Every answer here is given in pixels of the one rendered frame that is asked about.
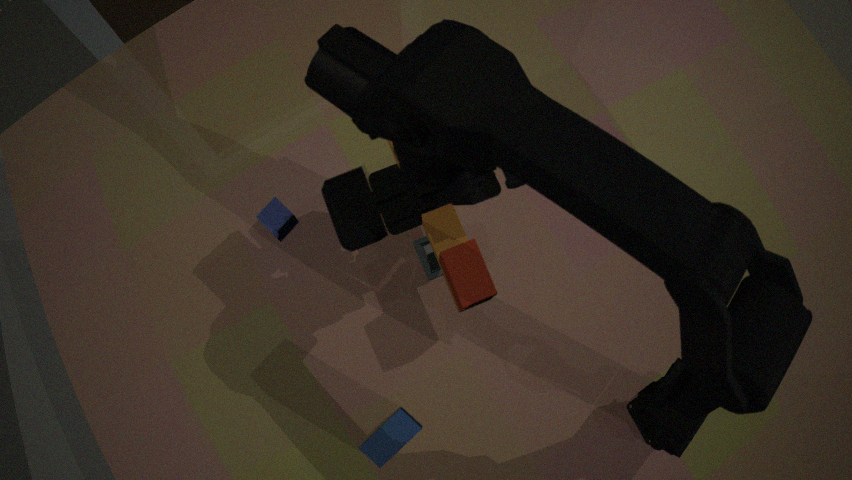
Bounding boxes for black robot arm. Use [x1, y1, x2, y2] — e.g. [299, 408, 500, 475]
[304, 19, 812, 458]

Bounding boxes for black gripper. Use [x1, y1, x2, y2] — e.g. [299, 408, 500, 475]
[322, 156, 501, 252]

